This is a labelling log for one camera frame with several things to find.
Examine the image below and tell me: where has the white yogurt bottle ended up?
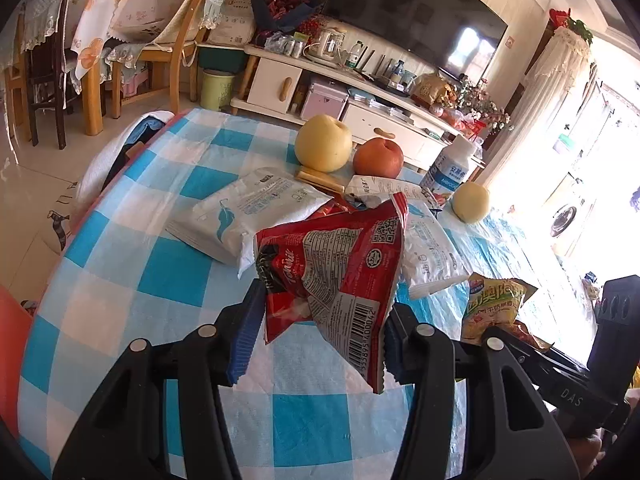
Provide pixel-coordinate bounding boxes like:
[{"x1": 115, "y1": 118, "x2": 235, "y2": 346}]
[{"x1": 419, "y1": 134, "x2": 478, "y2": 196}]

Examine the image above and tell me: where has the light wooden chair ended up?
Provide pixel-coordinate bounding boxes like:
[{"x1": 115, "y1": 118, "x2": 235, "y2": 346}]
[{"x1": 107, "y1": 0, "x2": 218, "y2": 121}]

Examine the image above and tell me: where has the red plastic chair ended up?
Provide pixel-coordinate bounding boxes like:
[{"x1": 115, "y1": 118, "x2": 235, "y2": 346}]
[{"x1": 0, "y1": 285, "x2": 32, "y2": 436}]

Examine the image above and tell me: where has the dark wooden chair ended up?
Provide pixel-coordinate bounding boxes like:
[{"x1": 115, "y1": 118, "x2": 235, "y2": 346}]
[{"x1": 17, "y1": 0, "x2": 76, "y2": 151}]

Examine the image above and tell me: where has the artificial flower bunch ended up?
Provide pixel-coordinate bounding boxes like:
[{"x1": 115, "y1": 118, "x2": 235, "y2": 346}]
[{"x1": 450, "y1": 80, "x2": 511, "y2": 136}]

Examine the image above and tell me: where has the dried bouquet in blue wrap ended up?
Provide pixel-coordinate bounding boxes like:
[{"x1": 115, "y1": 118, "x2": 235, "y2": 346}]
[{"x1": 249, "y1": 0, "x2": 326, "y2": 36}]

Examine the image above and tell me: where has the large red snack packet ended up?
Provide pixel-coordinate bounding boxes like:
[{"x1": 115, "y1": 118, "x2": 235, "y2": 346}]
[{"x1": 255, "y1": 192, "x2": 411, "y2": 395}]

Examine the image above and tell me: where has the large yellow pear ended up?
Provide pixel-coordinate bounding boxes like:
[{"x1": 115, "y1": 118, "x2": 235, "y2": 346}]
[{"x1": 294, "y1": 114, "x2": 353, "y2": 172}]

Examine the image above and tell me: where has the translucent white plastic packet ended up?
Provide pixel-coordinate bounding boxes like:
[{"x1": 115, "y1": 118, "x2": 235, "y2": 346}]
[{"x1": 400, "y1": 202, "x2": 473, "y2": 303}]

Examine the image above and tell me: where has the teal storage box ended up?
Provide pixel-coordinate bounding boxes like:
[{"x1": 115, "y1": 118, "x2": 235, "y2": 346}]
[{"x1": 197, "y1": 42, "x2": 248, "y2": 73}]

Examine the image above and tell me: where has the white paper packet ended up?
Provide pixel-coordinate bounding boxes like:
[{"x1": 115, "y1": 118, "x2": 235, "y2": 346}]
[{"x1": 345, "y1": 174, "x2": 426, "y2": 208}]

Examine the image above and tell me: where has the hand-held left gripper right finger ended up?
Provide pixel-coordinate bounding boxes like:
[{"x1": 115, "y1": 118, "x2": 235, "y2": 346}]
[{"x1": 380, "y1": 302, "x2": 581, "y2": 480}]

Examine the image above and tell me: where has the small yellow pear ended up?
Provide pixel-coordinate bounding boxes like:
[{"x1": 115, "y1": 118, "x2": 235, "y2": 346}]
[{"x1": 451, "y1": 181, "x2": 492, "y2": 224}]

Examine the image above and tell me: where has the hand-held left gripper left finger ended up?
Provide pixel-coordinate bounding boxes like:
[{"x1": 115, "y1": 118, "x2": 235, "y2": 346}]
[{"x1": 52, "y1": 277, "x2": 268, "y2": 480}]

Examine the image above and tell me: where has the washing machine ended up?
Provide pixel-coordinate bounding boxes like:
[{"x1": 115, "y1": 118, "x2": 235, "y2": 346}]
[{"x1": 550, "y1": 200, "x2": 581, "y2": 238}]

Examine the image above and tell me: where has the pink storage case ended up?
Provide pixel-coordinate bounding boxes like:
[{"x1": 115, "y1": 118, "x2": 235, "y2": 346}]
[{"x1": 300, "y1": 80, "x2": 349, "y2": 122}]

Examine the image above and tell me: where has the lace-covered standing air conditioner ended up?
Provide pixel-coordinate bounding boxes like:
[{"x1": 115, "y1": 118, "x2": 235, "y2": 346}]
[{"x1": 487, "y1": 25, "x2": 596, "y2": 181}]

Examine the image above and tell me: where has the green waste bin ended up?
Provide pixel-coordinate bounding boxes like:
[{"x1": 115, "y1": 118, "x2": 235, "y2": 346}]
[{"x1": 200, "y1": 69, "x2": 236, "y2": 112}]

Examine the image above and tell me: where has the gold gift bag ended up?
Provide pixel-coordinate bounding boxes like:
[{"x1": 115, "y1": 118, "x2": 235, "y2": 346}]
[{"x1": 412, "y1": 72, "x2": 453, "y2": 108}]

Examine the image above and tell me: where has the white television cabinet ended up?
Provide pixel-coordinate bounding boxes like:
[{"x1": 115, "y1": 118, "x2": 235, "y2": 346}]
[{"x1": 230, "y1": 44, "x2": 486, "y2": 171}]

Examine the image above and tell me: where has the red apple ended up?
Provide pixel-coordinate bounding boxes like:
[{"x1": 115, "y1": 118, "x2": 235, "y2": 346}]
[{"x1": 352, "y1": 137, "x2": 405, "y2": 179}]

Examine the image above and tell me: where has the white and blue cloth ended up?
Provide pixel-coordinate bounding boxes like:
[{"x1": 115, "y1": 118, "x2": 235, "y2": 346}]
[{"x1": 75, "y1": 110, "x2": 176, "y2": 206}]

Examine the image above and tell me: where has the black flat television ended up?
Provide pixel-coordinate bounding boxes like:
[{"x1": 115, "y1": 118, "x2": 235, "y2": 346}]
[{"x1": 320, "y1": 0, "x2": 508, "y2": 86}]

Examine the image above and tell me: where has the white carton box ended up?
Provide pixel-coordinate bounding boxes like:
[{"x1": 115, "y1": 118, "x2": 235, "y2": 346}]
[{"x1": 207, "y1": 0, "x2": 256, "y2": 46}]

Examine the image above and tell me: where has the yellow-green snack packet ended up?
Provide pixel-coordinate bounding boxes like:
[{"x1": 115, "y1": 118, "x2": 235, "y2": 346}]
[{"x1": 460, "y1": 272, "x2": 540, "y2": 346}]

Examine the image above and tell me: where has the beige flat box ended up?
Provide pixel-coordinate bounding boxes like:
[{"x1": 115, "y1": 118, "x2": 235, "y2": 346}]
[{"x1": 295, "y1": 166, "x2": 346, "y2": 195}]

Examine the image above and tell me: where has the clear glass kettle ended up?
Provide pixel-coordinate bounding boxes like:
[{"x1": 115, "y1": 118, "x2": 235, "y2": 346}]
[{"x1": 307, "y1": 27, "x2": 346, "y2": 61}]

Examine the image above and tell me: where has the blue checked tablecloth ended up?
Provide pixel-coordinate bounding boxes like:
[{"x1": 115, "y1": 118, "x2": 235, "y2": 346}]
[{"x1": 17, "y1": 107, "x2": 601, "y2": 480}]

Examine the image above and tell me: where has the white orange-print tablecloth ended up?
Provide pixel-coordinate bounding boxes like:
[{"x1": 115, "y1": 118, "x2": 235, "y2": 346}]
[{"x1": 70, "y1": 0, "x2": 131, "y2": 96}]

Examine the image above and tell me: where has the white wet wipes packet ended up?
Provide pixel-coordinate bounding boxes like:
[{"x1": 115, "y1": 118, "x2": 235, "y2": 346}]
[{"x1": 166, "y1": 166, "x2": 333, "y2": 279}]

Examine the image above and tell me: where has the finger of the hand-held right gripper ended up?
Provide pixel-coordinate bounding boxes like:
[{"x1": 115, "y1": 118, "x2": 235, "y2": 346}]
[{"x1": 500, "y1": 327, "x2": 593, "y2": 386}]

